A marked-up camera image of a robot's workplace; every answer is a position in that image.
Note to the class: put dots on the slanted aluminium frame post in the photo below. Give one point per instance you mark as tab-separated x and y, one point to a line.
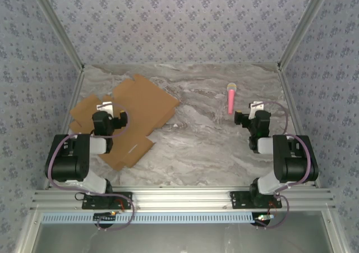
304	25
59	25

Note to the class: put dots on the grey metal sheet panel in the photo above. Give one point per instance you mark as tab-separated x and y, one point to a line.
182	239

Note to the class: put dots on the pink toy microphone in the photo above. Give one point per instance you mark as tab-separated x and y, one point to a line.
231	101

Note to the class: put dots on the wide aluminium frame rail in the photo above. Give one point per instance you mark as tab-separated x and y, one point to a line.
182	199

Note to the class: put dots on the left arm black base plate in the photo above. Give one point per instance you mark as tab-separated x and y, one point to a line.
126	199

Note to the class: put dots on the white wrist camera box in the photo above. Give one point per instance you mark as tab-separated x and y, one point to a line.
256	108
108	105

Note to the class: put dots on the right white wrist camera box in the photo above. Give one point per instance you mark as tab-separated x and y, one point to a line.
256	108

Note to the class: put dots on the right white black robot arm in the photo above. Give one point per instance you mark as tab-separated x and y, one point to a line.
294	163

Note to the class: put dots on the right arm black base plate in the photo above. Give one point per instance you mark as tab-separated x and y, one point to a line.
238	199

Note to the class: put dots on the aluminium lower frame bar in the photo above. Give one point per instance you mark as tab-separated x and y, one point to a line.
26	233
333	233

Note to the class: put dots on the brown cardboard box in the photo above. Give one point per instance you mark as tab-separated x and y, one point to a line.
146	104

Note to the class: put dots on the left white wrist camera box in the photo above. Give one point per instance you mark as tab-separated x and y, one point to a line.
108	105

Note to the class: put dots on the black mount with circuit board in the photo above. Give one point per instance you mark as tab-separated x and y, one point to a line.
262	220
105	218

